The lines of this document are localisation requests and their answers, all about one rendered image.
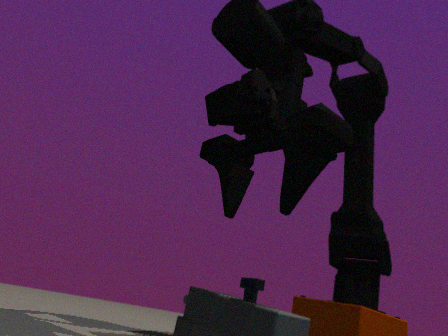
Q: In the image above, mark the black t-shaped bar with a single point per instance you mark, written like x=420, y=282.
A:
x=251, y=285

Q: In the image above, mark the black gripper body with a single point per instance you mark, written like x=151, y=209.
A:
x=318, y=121

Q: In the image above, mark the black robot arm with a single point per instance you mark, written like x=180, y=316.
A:
x=274, y=41

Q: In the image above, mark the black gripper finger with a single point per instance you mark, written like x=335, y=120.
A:
x=234, y=179
x=305, y=159

